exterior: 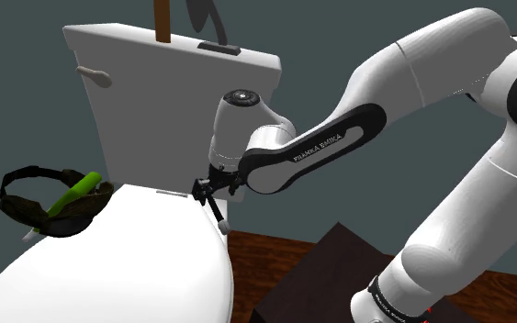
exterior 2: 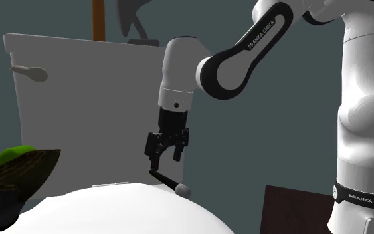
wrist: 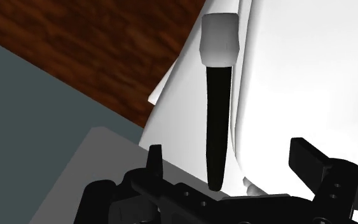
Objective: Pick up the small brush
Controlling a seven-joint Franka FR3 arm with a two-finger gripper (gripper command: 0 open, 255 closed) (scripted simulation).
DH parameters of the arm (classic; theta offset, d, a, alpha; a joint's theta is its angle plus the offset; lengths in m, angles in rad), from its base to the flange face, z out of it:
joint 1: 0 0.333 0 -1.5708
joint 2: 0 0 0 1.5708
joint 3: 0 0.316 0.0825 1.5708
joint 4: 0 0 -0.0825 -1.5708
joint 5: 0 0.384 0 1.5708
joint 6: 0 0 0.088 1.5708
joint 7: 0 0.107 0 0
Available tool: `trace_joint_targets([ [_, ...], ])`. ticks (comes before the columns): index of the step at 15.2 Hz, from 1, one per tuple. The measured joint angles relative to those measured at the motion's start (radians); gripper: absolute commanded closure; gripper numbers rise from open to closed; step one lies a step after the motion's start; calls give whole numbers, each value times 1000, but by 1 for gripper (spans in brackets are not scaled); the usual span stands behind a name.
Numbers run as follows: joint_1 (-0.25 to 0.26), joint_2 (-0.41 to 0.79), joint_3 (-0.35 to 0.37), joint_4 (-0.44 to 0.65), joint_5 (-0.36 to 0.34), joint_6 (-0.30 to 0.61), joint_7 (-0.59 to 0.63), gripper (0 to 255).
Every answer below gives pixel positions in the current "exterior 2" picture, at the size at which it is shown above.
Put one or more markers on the orange-brown upright stick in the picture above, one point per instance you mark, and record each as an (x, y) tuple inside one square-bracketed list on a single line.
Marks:
[(98, 19)]

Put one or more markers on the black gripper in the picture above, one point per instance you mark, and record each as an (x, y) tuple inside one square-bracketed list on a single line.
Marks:
[(173, 122)]

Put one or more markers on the dark brown and green object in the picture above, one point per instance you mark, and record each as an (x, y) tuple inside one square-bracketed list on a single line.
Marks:
[(15, 175)]

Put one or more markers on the grey figure on base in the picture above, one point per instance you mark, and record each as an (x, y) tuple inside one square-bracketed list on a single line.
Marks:
[(139, 30)]

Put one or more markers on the black stick with white tip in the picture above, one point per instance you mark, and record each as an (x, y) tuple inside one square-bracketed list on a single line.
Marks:
[(164, 180)]

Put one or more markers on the dark brown robot stand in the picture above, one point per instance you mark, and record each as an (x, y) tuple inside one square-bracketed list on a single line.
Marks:
[(293, 210)]

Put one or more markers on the white toilet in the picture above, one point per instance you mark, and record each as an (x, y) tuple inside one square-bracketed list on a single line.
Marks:
[(86, 107)]

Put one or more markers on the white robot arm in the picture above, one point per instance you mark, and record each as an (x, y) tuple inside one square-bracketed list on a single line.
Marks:
[(364, 97)]

